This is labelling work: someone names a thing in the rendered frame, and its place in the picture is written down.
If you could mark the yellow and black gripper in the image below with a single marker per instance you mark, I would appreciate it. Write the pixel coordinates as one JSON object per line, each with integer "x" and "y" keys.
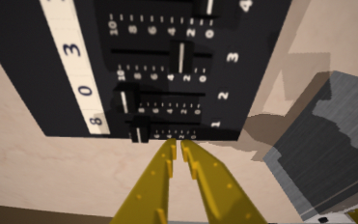
{"x": 224, "y": 199}

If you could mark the black lighting desk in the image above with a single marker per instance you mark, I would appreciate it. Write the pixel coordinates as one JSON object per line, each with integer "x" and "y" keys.
{"x": 93, "y": 68}

